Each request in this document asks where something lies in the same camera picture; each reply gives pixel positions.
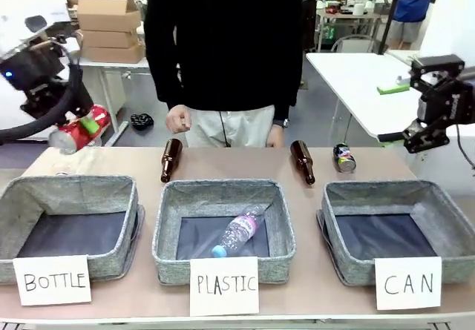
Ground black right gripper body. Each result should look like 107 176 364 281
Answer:
417 76 475 127

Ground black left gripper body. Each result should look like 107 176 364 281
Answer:
0 35 94 126

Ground red drink can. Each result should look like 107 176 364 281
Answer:
47 104 111 156

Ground person's right forearm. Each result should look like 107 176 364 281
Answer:
145 47 183 110

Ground person's left forearm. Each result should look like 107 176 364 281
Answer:
272 47 302 127

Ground grey basket labelled can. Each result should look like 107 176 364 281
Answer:
315 179 475 287

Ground grey basket labelled bottle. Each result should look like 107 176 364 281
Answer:
0 174 145 286

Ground dark printed drink can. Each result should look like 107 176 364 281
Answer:
332 142 358 174

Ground paper sign reading can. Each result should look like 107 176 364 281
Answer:
373 256 444 311

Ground grey basket labelled plastic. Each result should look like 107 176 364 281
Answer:
151 179 298 286

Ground person's right hand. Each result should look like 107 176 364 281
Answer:
165 105 193 135

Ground person's left hand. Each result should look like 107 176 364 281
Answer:
266 125 286 149

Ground large white side table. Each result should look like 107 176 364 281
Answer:
304 50 475 148

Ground black object on floor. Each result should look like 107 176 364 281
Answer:
130 112 155 132

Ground white table under boxes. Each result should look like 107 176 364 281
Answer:
76 56 150 148

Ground grey mesh chair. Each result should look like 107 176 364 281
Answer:
330 34 376 54

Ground black stand pole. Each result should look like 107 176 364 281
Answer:
381 0 401 55

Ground closed flat cardboard box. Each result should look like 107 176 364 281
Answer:
79 28 140 50
81 43 146 65

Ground cluttered background workbench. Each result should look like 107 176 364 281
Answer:
315 0 389 53

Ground brown glass bottle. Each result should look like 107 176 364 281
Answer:
289 139 316 187
160 138 184 184

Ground bystander in blue shirt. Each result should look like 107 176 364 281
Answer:
390 0 428 46

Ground open cardboard box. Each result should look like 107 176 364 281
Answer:
75 0 143 33

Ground light grey trousers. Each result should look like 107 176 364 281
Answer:
183 103 277 148

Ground black hoodie torso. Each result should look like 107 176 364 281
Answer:
143 0 304 113

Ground paper sign reading bottle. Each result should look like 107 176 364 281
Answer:
12 254 93 306

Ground clear plastic bottle blue cap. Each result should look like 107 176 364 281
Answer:
211 203 268 259

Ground paper sign reading plastic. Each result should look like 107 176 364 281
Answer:
189 256 260 317

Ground black corrugated cable hose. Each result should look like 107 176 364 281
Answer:
0 31 85 146

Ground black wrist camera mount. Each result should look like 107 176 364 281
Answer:
409 53 467 85

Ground thin black cable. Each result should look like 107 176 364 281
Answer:
453 124 475 178

